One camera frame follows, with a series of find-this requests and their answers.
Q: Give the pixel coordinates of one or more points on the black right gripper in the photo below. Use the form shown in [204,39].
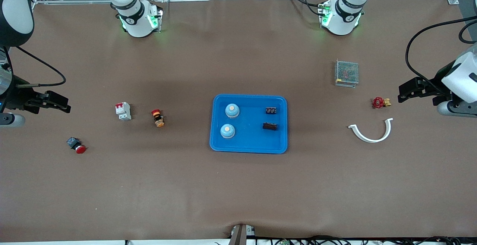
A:
[18,98]

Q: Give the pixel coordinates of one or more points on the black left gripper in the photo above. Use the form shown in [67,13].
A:
[434,87]

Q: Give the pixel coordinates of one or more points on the brown electrolytic capacitor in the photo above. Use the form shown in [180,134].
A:
[271,110]
[269,126]

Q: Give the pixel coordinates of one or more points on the blue dome call bell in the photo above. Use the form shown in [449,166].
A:
[231,110]
[227,131]

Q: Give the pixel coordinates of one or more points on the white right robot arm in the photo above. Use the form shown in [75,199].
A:
[136,21]

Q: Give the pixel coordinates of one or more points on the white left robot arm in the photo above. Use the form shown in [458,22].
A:
[344,21]

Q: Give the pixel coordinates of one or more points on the blue plastic tray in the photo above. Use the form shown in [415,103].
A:
[249,137]

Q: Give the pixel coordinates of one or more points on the red mushroom push button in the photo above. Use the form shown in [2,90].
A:
[76,145]

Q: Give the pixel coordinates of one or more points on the white curved plastic clamp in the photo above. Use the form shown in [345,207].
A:
[370,140]

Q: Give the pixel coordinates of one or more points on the metal mesh power supply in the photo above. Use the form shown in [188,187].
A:
[346,72]

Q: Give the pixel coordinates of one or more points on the white red circuit breaker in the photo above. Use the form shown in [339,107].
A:
[123,111]

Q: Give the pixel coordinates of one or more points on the brown table cover mat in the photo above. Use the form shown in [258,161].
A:
[238,185]

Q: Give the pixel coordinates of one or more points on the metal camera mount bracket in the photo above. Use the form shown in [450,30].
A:
[240,234]

